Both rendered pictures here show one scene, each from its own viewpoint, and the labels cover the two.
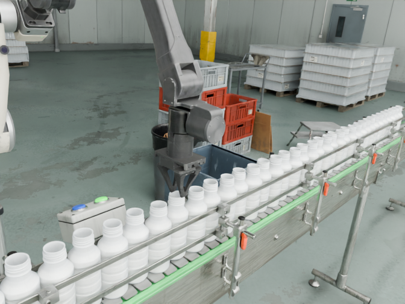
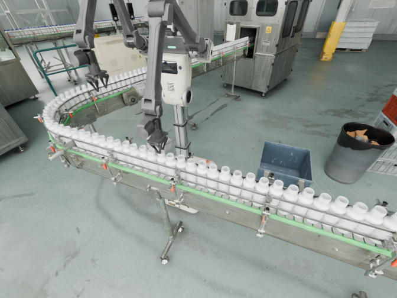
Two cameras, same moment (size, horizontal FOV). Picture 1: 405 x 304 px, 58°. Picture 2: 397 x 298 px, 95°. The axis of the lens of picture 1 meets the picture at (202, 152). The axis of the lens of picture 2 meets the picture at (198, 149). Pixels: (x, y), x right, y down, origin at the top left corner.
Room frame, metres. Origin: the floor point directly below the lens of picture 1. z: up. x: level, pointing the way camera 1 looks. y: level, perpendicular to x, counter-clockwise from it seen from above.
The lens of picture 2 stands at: (0.72, -0.72, 1.79)
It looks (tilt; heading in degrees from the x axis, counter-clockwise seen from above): 39 degrees down; 72
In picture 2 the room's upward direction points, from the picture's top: 2 degrees counter-clockwise
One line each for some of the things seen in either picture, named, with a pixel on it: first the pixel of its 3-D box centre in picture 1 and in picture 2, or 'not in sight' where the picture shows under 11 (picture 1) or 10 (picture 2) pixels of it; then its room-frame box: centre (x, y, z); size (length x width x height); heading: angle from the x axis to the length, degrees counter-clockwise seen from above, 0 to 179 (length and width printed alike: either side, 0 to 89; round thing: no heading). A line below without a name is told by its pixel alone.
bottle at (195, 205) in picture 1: (194, 218); (172, 166); (0.79, 0.01, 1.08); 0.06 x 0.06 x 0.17
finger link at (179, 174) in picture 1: (179, 176); (159, 145); (0.75, 0.05, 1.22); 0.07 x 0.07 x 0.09; 48
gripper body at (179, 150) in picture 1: (180, 146); (156, 133); (0.75, 0.05, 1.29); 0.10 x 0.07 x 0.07; 48
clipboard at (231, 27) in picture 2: not in sight; (230, 32); (2.86, 3.39, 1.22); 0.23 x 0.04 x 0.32; 120
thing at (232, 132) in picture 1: (226, 126); not in sight; (4.18, -0.26, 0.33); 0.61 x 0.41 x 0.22; 141
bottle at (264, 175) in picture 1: (260, 185); (224, 180); (1.02, -0.18, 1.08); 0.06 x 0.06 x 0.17
